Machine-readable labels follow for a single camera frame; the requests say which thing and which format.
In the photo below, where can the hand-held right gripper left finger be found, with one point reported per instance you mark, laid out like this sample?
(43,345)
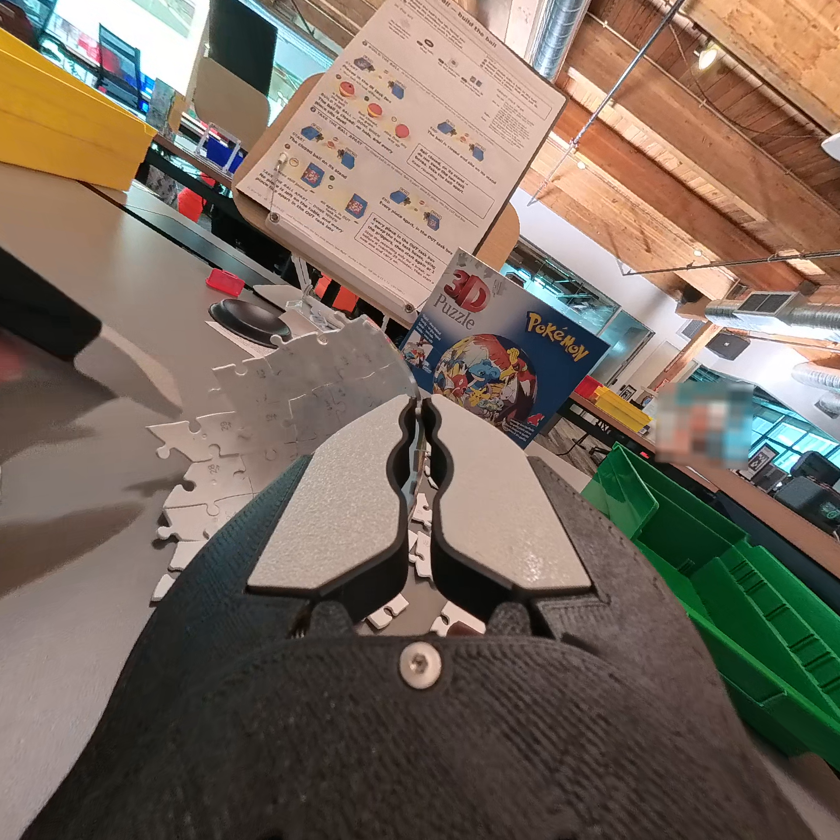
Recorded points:
(328,512)

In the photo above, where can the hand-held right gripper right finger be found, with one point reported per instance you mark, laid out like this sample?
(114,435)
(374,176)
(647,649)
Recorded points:
(505,518)

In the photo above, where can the partly built puzzle ball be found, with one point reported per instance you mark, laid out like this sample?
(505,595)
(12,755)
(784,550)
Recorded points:
(295,407)

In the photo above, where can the pile of white puzzle pieces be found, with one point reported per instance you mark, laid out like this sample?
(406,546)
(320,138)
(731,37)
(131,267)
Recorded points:
(420,512)

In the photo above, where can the blue puzzle box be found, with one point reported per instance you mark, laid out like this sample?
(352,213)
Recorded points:
(544,354)

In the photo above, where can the paper puzzle leaflet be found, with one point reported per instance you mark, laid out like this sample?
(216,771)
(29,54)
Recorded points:
(226,334)

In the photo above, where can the black round ball stand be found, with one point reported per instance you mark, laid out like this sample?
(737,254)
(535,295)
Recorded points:
(249,321)

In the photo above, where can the person's right hand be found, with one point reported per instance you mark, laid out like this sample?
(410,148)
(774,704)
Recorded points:
(467,630)

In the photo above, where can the yellow parts bins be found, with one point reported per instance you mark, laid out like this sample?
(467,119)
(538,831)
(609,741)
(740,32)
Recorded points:
(623,410)

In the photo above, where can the dark desk hatch panel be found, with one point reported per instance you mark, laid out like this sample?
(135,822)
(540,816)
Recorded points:
(197,239)

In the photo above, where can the red rounded object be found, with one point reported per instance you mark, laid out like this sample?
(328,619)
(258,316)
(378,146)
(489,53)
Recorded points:
(191,205)

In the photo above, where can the red plastic object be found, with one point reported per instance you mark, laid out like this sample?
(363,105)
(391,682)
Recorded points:
(224,278)

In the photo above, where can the yellow plastic bin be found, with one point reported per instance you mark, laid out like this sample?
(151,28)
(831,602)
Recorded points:
(65,124)

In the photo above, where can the orange object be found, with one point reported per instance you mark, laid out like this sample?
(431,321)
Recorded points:
(338,294)

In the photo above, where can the blue storage crate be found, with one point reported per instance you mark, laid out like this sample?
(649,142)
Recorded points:
(223,154)

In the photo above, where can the black mesh office chair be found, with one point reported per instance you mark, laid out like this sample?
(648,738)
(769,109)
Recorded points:
(119,65)

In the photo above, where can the green plastic bin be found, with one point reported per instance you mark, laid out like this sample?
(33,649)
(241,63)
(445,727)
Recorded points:
(754,604)

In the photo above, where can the wooden workbench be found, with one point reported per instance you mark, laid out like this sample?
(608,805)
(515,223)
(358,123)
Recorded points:
(774,512)

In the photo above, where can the brown cardboard panel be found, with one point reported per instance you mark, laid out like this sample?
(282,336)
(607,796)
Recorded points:
(229,98)

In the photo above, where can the black display panel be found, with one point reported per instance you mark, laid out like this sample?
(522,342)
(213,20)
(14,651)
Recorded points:
(243,46)

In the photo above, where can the laminated instruction sheet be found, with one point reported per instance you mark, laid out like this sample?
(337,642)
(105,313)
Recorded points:
(407,131)

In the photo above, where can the ceiling spotlight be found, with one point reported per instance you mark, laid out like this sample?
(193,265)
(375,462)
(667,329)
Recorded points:
(707,56)

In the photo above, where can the black wall speaker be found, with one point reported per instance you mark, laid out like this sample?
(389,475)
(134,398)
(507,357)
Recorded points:
(728,344)

